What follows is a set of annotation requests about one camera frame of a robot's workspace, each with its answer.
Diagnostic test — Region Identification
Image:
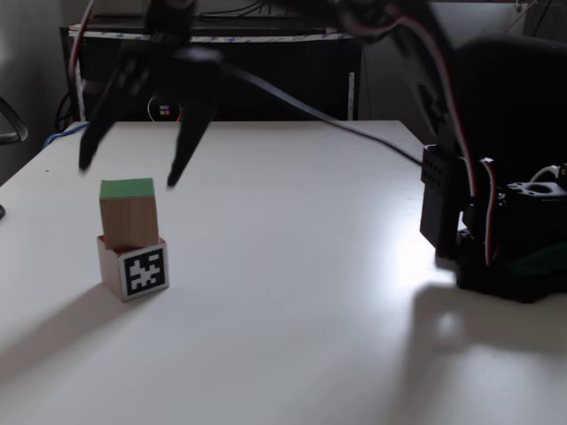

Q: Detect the grey chair armrest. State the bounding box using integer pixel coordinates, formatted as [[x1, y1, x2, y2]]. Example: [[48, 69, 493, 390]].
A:
[[0, 94, 28, 146]]

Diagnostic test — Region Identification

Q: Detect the camera cable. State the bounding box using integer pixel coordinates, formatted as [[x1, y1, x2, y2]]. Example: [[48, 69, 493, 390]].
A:
[[219, 65, 427, 167]]

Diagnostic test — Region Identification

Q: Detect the wooden cube with red top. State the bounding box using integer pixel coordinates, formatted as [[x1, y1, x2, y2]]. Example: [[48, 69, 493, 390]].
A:
[[96, 235, 171, 304]]

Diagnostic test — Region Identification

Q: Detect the green table clamp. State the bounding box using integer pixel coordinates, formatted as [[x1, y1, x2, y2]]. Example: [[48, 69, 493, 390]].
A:
[[508, 244, 567, 278]]

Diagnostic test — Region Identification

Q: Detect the blue cable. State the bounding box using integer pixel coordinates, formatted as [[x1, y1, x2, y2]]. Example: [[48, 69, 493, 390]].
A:
[[43, 122, 89, 148]]

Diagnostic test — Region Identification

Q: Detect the round device with yellow ring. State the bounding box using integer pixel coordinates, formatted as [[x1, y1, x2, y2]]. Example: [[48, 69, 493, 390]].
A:
[[147, 89, 183, 123]]

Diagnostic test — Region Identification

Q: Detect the wooden cube with green top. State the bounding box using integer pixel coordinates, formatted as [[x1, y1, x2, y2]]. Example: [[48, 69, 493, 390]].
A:
[[98, 177, 160, 250]]

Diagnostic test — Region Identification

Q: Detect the black office chair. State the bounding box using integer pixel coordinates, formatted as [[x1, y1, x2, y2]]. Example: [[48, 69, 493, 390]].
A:
[[450, 32, 567, 187]]

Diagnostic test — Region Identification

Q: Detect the red white servo cable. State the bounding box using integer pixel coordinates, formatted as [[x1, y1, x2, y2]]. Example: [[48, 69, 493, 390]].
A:
[[69, 0, 97, 121], [384, 12, 502, 267]]

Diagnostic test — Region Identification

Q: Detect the black shelf cabinet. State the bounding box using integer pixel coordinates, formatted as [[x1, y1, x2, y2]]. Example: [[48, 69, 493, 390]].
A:
[[58, 12, 362, 123]]

